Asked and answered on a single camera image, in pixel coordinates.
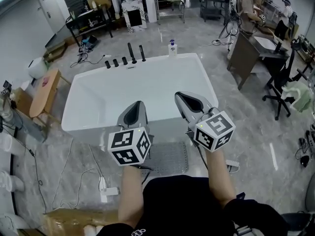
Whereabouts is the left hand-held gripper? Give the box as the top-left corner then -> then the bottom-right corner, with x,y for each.
107,101 -> 155,167

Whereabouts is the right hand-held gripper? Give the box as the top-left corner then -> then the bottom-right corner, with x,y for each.
174,91 -> 236,153

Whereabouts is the grey perforated bath mat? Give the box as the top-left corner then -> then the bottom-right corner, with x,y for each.
141,141 -> 189,177

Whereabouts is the person's right forearm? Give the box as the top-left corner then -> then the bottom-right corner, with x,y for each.
205,147 -> 237,208

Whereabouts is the person's left forearm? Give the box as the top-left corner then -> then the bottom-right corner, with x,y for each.
118,165 -> 145,228

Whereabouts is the white bathtub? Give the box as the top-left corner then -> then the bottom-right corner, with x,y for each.
61,53 -> 219,147

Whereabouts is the white pump soap bottle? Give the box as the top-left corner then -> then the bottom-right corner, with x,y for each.
168,39 -> 178,59

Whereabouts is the black bathtub faucet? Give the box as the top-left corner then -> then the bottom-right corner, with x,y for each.
127,42 -> 137,64

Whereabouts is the white power strip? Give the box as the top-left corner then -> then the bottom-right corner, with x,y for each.
99,177 -> 119,203
225,159 -> 241,173

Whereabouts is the brown wooden vanity cabinet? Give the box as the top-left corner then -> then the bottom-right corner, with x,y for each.
226,30 -> 290,90

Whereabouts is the low wooden table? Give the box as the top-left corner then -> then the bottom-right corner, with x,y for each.
29,67 -> 72,122

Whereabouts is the black office chair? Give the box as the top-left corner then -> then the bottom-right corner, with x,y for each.
262,39 -> 300,120

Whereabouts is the white sink basin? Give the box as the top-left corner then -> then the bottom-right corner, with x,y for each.
254,35 -> 276,50

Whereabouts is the person's black shirt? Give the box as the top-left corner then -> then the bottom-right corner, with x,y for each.
97,175 -> 288,236

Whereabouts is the white marble cabinet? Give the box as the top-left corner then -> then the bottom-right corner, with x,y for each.
121,0 -> 148,33

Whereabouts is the black basin faucet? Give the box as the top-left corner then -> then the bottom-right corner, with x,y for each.
274,39 -> 284,54

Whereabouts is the pale green cloth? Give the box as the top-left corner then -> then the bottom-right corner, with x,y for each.
282,81 -> 312,113

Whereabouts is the black shelf table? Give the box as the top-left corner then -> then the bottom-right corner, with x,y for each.
65,7 -> 114,46

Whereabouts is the white round bin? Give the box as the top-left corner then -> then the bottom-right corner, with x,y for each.
28,57 -> 48,80

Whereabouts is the open cardboard box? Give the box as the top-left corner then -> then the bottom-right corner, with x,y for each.
12,87 -> 32,115

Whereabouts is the large taped cardboard box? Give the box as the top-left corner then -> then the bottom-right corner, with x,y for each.
43,207 -> 119,236

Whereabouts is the white bucket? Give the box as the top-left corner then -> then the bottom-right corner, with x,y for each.
0,171 -> 25,191
0,134 -> 19,157

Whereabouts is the right hand-held gripper black cable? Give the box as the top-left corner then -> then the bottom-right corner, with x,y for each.
198,146 -> 210,169

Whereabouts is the hand-held gripper black cable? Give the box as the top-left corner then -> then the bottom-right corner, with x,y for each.
198,146 -> 210,169
136,165 -> 153,181

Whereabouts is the left hand-held gripper black cable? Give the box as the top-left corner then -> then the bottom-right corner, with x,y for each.
136,165 -> 153,181

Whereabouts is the thin grey cable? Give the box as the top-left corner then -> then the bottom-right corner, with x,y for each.
51,136 -> 104,208

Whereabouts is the thin black cable with inline switch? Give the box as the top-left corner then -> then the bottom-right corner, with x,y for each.
14,129 -> 47,213

